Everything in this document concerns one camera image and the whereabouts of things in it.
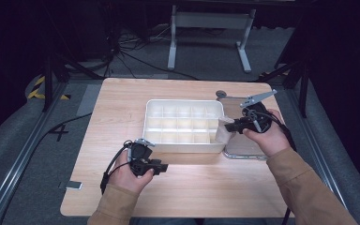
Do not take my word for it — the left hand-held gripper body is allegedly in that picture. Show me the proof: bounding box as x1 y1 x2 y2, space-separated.
127 138 157 176

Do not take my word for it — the person's right hand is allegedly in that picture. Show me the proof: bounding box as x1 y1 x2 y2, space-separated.
242 108 293 158

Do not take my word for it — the grey floor tape strip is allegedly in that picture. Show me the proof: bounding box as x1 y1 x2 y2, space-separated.
76 82 103 117

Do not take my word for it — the hand-held gripper black cable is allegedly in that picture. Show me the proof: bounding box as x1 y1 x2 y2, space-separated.
249 110 298 225
99 141 135 195

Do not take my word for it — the person's left hand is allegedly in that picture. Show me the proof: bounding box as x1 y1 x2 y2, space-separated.
107 149 155 195

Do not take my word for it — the white metal table frame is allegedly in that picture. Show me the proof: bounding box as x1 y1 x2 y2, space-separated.
167 4 258 74

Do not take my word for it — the white compartment storage box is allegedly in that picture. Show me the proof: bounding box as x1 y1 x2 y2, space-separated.
142 98 229 155

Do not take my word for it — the yellow and black floor tape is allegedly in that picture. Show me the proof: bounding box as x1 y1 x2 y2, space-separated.
27 75 72 101

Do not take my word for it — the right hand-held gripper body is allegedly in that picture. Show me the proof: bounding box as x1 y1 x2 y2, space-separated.
239 89 278 135

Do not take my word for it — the left hand-held gripper black cable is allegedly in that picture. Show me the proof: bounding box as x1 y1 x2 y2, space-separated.
99 141 135 195

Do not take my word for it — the right hand-held gripper black cable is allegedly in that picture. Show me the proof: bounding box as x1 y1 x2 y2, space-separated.
249 110 298 225

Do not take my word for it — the black tripod stand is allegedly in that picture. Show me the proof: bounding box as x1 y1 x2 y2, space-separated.
41 52 105 113
256 59 311 119

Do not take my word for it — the black tape floor mark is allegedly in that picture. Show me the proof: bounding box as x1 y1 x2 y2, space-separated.
48 124 70 143

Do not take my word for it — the black floor cable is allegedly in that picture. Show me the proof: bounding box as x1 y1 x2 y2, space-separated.
0 112 94 225

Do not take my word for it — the beige sock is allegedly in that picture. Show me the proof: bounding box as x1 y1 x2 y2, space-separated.
214 115 236 145

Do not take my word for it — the grey tape piece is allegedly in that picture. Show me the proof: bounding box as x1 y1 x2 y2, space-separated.
58 180 83 190

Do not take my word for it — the bundle of black cables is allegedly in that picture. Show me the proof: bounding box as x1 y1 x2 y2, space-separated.
101 18 201 82

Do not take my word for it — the clear lid with metal rim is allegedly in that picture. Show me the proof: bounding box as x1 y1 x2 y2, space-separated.
217 96 270 161

